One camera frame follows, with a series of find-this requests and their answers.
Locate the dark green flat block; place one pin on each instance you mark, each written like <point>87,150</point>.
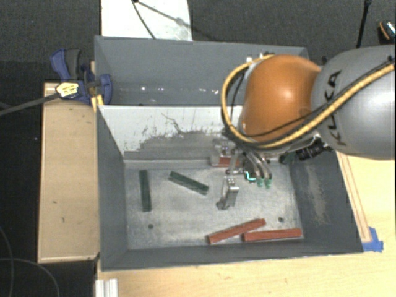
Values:
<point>145,191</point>
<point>188,182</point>

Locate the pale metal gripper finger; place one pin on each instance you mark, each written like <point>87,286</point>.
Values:
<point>225,151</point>
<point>229,192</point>

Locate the grey metal bin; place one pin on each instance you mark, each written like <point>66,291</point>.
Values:
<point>191,73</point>

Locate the pale wood flat board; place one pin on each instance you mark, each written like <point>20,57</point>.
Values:
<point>68,178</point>

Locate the red-brown flat block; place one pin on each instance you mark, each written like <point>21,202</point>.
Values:
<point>272,235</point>
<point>236,231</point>
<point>224,161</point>

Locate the black cylinder on white bracket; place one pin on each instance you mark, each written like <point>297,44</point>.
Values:
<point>311,153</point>

